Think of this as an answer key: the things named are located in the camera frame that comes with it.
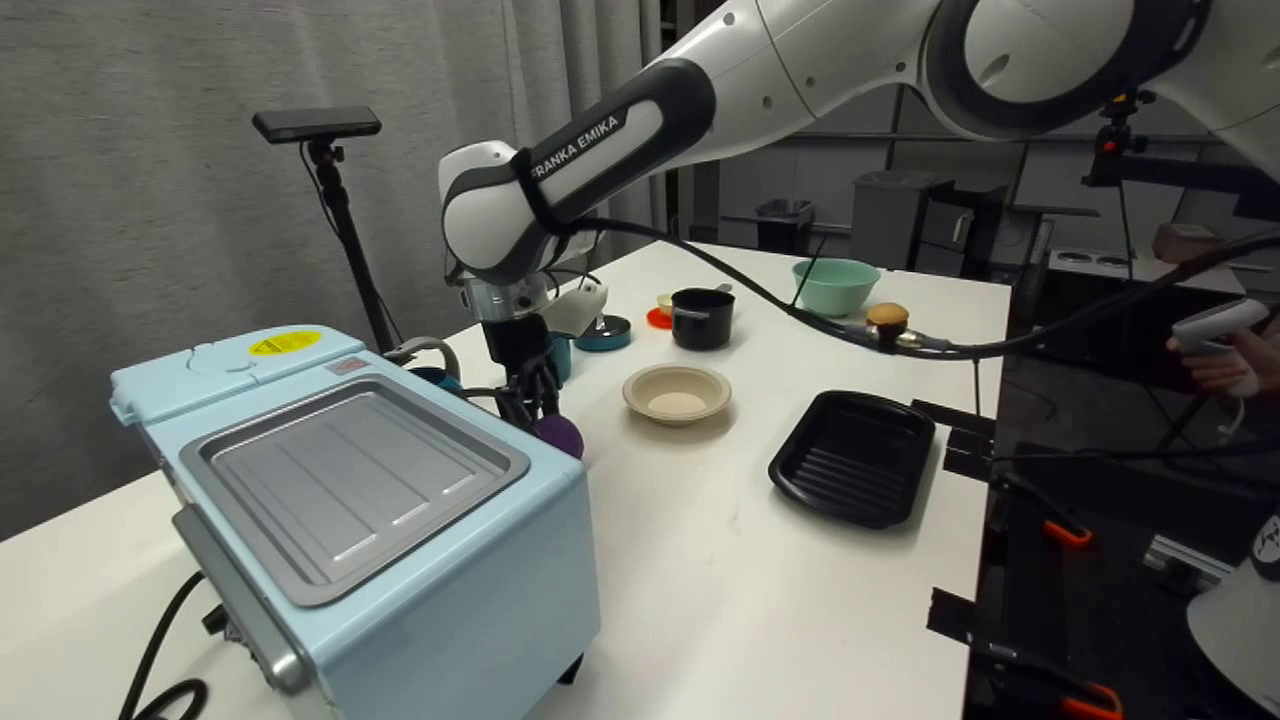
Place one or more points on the purple toy object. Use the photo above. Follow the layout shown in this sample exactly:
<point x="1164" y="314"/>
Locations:
<point x="561" y="432"/>

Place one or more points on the toy hamburger on plate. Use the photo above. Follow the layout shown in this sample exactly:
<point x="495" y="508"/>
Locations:
<point x="887" y="320"/>

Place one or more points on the orange red toy piece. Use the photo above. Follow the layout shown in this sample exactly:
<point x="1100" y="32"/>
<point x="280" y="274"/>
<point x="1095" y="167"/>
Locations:
<point x="663" y="317"/>

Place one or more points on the orange black lower clamp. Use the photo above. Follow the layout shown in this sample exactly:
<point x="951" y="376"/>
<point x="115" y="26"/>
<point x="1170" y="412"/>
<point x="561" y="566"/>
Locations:
<point x="1015" y="669"/>

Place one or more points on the black toy pot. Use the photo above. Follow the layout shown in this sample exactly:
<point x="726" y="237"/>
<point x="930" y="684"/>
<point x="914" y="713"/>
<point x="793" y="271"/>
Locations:
<point x="703" y="317"/>

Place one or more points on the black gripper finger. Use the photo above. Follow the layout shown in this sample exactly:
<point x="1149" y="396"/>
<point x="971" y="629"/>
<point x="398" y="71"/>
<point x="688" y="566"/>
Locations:
<point x="514" y="400"/>
<point x="547" y="387"/>

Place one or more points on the mint green bowl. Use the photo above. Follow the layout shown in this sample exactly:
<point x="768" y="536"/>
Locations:
<point x="835" y="284"/>

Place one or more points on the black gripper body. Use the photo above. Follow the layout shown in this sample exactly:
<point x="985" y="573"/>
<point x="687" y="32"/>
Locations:
<point x="517" y="345"/>

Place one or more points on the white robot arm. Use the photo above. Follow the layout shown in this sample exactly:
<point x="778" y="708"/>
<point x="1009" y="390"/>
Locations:
<point x="762" y="71"/>

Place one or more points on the teal toy pot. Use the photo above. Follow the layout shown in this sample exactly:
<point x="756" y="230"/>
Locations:
<point x="561" y="359"/>

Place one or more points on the orange black table clamp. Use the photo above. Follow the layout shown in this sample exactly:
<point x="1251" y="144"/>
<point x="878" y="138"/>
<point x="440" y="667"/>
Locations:
<point x="972" y="453"/>

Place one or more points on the person hand with controller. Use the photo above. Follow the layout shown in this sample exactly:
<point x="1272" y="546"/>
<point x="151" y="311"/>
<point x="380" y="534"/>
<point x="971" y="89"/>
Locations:
<point x="1247" y="366"/>

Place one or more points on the black grill tray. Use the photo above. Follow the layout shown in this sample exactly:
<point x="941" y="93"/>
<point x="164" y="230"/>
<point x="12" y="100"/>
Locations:
<point x="852" y="457"/>

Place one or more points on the white handheld controller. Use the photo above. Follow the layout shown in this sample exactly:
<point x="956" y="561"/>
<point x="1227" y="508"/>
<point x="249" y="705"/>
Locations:
<point x="1212" y="325"/>

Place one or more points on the cream white plate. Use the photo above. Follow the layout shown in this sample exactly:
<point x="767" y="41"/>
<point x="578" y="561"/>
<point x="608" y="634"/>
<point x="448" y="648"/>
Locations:
<point x="678" y="393"/>

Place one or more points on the black camera on stand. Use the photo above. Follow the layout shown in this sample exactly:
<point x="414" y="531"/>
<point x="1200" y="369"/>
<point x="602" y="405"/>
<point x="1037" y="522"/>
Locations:
<point x="321" y="150"/>

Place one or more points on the light blue toaster oven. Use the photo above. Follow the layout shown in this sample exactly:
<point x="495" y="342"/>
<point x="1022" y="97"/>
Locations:
<point x="370" y="534"/>

